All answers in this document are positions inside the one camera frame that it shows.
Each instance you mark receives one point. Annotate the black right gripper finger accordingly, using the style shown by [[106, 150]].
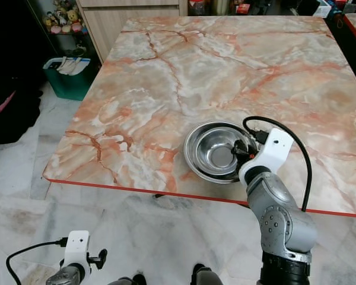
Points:
[[235, 146]]

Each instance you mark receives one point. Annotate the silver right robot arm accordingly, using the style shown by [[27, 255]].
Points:
[[285, 219]]

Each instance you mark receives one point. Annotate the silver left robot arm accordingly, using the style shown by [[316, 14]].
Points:
[[68, 276]]

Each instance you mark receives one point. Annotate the dark robot left leg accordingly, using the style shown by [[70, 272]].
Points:
[[130, 280]]

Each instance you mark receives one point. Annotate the dark robot leg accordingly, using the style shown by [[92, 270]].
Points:
[[130, 280], [207, 276]]

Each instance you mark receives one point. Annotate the dark robot right leg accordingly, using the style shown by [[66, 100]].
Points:
[[207, 276]]

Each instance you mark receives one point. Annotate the black bag pile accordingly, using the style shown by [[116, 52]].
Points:
[[12, 122]]

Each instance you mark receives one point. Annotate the red packet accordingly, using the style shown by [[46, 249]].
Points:
[[242, 8]]

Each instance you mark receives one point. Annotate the metal can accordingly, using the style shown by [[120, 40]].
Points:
[[220, 6]]

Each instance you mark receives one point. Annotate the white blue carton box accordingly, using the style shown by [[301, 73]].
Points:
[[323, 9]]

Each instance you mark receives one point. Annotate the light wooden cabinet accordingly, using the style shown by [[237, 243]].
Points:
[[130, 21]]

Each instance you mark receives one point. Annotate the green plastic bin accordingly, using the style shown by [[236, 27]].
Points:
[[68, 88]]

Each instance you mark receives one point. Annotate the pink plush toy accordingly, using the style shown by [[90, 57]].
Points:
[[53, 25]]

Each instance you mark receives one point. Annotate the yellow plush toy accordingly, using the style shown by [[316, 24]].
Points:
[[71, 18]]

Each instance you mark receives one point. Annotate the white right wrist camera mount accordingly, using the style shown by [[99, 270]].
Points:
[[272, 151]]

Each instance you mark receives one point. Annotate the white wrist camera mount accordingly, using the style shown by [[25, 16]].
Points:
[[272, 151], [77, 244]]

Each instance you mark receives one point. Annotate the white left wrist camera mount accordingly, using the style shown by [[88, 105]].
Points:
[[77, 244]]

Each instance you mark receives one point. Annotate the black metal table frame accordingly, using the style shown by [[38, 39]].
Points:
[[159, 195]]

